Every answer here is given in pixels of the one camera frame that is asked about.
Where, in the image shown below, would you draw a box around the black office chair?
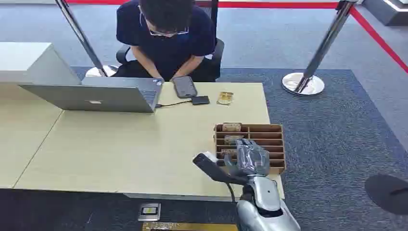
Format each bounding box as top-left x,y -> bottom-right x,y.
115,0 -> 225,81

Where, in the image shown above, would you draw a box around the dark round object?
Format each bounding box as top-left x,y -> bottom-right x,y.
364,173 -> 408,216

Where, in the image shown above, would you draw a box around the red barrier belt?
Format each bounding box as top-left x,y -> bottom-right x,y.
66,0 -> 341,10
348,6 -> 408,75

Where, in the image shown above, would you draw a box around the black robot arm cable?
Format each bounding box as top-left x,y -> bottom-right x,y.
225,182 -> 237,205

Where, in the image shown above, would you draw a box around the black smartphone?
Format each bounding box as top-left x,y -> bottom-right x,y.
172,76 -> 199,99

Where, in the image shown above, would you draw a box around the gold floor plate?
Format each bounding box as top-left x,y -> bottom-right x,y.
141,221 -> 239,231

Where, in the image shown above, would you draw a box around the grey platform step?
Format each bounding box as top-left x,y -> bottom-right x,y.
361,0 -> 408,27

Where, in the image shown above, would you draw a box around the black device cable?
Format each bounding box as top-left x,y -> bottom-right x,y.
155,100 -> 193,109

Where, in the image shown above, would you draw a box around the chrome stanchion post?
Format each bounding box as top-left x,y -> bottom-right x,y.
281,0 -> 358,97
54,0 -> 119,78

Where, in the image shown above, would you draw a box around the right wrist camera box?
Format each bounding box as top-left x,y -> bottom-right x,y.
192,152 -> 250,186

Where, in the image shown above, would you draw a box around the small black box device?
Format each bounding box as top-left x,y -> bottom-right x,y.
191,95 -> 211,106

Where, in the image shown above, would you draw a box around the wooden slotted card box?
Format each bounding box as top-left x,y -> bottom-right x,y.
213,123 -> 287,175

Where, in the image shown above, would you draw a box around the silver laptop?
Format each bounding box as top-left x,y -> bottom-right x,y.
18,76 -> 165,114

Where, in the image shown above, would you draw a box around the dark blue carpet rug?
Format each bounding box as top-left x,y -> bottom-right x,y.
71,66 -> 408,231

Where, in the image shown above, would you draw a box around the person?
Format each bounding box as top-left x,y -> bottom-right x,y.
111,0 -> 221,83

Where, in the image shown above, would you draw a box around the white cabinet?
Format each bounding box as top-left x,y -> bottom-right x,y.
0,41 -> 82,87

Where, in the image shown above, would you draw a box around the metal floor socket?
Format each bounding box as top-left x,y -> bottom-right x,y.
137,203 -> 162,222

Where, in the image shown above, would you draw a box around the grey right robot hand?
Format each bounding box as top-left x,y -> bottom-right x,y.
223,138 -> 271,178

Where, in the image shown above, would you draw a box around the person's glasses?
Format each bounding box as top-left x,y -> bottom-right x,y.
139,5 -> 190,38

